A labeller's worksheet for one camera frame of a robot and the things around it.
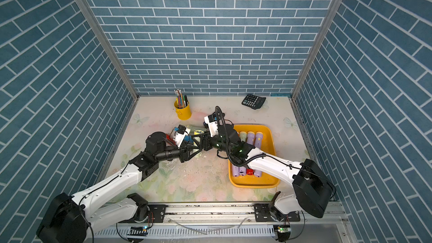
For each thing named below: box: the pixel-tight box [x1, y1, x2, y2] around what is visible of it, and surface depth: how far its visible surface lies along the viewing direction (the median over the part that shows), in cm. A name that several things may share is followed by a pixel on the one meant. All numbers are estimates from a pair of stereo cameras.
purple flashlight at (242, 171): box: [239, 166, 247, 177], surface depth 85 cm
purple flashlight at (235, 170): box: [232, 165, 240, 178], surface depth 84 cm
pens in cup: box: [173, 88, 189, 109], surface depth 104 cm
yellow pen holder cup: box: [173, 100, 192, 121], surface depth 104 cm
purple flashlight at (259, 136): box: [254, 131, 264, 149], surface depth 98 cm
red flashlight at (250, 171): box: [245, 168, 255, 176], surface depth 85 cm
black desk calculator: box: [241, 93, 267, 110], surface depth 118 cm
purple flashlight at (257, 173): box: [253, 169, 263, 178], surface depth 84 cm
